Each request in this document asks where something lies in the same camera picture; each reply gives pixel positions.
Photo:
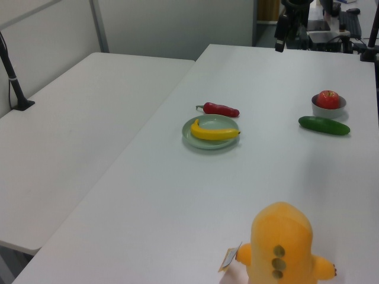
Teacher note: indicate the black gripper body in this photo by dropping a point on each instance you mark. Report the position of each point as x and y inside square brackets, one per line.
[296, 7]

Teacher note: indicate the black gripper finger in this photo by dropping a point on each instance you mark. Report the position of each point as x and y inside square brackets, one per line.
[301, 34]
[281, 32]

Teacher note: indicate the red chili pepper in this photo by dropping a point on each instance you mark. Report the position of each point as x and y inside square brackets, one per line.
[220, 109]

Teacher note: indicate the light green plastic plate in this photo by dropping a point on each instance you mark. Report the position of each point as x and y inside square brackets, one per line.
[207, 143]

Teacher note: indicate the brown wooden cabinet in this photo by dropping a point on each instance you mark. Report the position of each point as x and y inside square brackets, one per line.
[268, 10]

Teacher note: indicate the black keyboard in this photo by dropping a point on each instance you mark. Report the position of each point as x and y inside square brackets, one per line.
[350, 23]

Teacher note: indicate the black computer mouse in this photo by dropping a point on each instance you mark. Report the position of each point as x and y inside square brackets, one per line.
[353, 10]

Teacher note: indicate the red apple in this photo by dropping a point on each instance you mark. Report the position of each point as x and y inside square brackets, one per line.
[327, 100]

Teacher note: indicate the grey metal bowl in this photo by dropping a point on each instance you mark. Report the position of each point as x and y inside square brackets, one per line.
[328, 113]

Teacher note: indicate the green cucumber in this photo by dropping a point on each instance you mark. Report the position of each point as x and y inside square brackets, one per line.
[324, 125]

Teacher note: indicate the yellow banana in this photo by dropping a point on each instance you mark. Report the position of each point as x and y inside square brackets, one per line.
[211, 133]

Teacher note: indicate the orange plush toy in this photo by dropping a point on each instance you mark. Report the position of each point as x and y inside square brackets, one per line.
[281, 236]

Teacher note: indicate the white side table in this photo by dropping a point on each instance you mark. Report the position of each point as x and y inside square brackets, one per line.
[74, 133]

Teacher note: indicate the white paper toy tag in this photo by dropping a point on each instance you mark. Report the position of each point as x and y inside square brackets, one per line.
[228, 258]

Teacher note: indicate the black camera stand pole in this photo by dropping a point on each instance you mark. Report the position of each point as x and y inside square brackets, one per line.
[13, 83]
[371, 38]

